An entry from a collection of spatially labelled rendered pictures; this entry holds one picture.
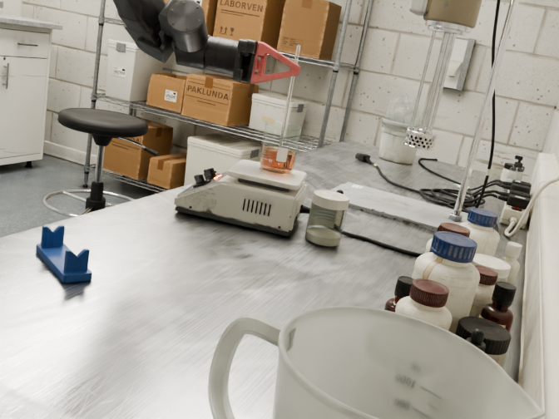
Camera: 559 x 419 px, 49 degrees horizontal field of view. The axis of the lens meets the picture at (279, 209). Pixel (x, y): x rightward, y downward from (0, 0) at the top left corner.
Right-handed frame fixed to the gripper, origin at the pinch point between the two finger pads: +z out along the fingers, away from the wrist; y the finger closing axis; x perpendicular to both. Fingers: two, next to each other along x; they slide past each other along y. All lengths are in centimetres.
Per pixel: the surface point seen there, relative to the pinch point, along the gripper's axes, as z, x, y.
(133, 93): -106, 40, 236
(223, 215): -6.4, 24.5, -8.8
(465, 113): 74, 14, 223
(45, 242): -23.4, 24.5, -35.2
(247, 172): -3.9, 17.1, -6.7
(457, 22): 27.3, -13.5, 21.1
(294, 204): 4.7, 20.1, -9.0
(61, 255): -20.6, 25.1, -36.7
